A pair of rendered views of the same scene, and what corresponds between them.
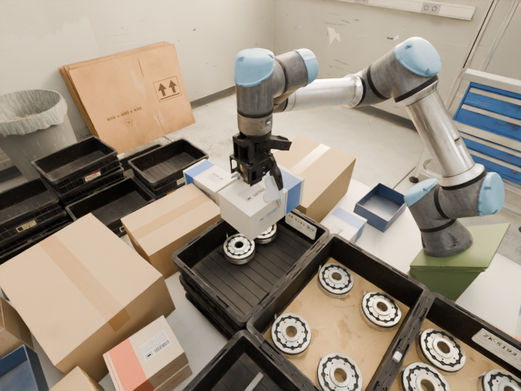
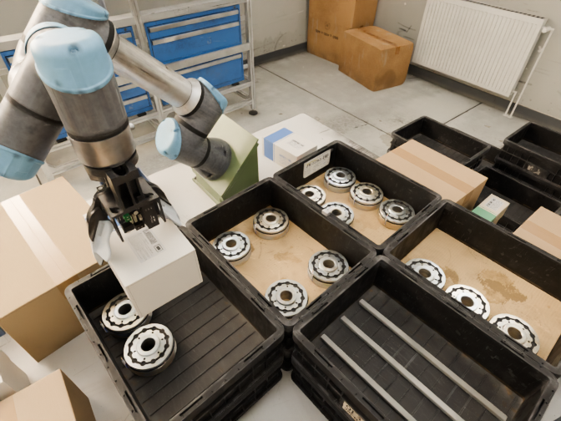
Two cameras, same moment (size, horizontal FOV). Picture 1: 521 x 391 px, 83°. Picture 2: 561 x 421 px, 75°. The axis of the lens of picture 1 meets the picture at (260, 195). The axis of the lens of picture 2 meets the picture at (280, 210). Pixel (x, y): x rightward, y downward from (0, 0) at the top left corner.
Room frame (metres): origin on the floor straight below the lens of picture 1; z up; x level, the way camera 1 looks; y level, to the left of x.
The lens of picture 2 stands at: (0.29, 0.40, 1.60)
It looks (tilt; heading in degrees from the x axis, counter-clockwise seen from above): 43 degrees down; 275
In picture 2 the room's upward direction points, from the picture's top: straight up
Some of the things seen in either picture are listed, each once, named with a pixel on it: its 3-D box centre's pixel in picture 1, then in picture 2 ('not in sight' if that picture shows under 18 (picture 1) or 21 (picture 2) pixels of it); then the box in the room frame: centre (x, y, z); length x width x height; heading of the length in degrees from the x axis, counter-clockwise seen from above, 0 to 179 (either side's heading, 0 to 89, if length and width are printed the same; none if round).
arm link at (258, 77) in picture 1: (256, 82); (82, 83); (0.57, 0.01, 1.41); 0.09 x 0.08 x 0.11; 131
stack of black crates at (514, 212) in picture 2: not in sight; (493, 220); (-0.65, -0.98, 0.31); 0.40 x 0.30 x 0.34; 135
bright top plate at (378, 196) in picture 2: not in sight; (366, 193); (0.11, -0.48, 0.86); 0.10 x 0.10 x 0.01
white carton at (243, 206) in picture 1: (262, 198); (143, 248); (0.58, 0.00, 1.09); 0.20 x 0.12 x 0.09; 135
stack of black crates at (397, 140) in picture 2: not in sight; (427, 174); (-0.37, -1.27, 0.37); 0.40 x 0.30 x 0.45; 135
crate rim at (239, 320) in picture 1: (253, 245); (170, 311); (0.56, 0.02, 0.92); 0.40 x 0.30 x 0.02; 138
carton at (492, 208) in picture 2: not in sight; (478, 221); (-0.25, -0.46, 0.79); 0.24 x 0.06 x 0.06; 46
